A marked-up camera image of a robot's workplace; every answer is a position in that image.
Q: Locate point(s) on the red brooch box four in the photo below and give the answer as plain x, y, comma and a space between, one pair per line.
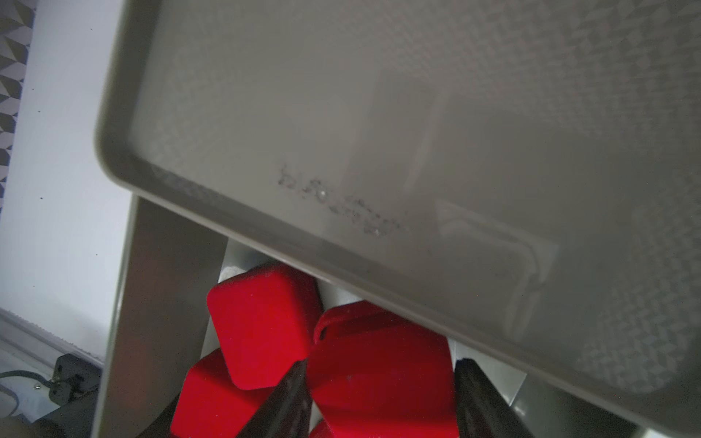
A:
373, 373

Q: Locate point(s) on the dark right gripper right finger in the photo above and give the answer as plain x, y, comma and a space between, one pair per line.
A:
481, 411

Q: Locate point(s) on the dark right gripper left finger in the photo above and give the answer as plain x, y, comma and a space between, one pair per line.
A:
287, 410

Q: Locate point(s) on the red brooch box one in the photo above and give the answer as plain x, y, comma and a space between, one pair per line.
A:
264, 320

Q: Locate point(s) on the grey top drawer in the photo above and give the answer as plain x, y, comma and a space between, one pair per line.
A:
161, 328

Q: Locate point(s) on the red brooch box three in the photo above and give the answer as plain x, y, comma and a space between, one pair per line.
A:
210, 405

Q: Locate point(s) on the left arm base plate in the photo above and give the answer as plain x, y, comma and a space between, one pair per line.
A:
74, 388

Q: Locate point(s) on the three-tier drawer cabinet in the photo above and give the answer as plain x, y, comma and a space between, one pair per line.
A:
523, 176

